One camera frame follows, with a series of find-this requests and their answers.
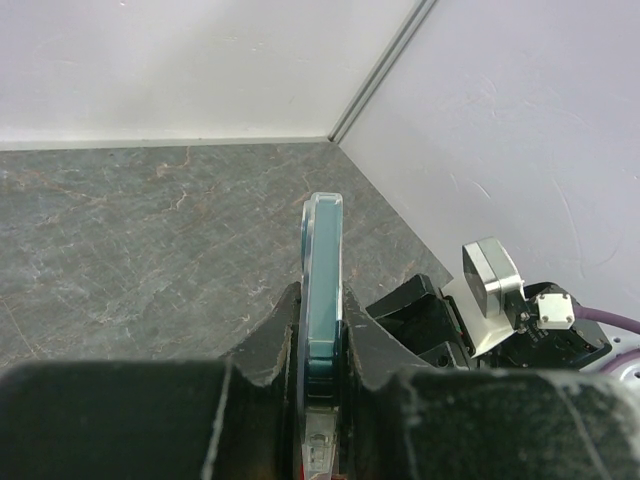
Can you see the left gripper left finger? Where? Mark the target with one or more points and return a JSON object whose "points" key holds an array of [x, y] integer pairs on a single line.
{"points": [[230, 417]]}

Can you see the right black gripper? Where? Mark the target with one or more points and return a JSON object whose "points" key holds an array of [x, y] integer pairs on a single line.
{"points": [[427, 322]]}

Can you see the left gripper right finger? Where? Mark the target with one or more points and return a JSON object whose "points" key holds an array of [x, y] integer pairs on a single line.
{"points": [[408, 420]]}

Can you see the smartphone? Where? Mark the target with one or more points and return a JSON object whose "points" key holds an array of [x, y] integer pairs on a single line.
{"points": [[320, 333]]}

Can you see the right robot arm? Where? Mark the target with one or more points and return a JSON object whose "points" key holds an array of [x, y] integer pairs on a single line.
{"points": [[584, 344]]}

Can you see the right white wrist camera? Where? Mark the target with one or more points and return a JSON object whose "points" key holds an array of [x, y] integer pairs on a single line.
{"points": [[491, 303]]}

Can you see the right aluminium frame post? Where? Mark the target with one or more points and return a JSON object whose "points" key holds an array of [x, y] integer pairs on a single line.
{"points": [[417, 15]]}

